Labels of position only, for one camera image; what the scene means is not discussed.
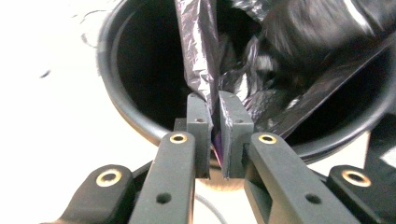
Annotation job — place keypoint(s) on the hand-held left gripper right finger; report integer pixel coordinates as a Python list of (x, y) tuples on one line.
[(274, 174)]

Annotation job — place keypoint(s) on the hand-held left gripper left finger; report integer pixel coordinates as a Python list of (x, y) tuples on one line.
[(174, 174)]

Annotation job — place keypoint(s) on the black plastic trash bin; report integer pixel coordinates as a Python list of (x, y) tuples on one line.
[(143, 62)]

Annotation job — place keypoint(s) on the black plastic garbage bag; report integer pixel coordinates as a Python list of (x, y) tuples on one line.
[(199, 46)]

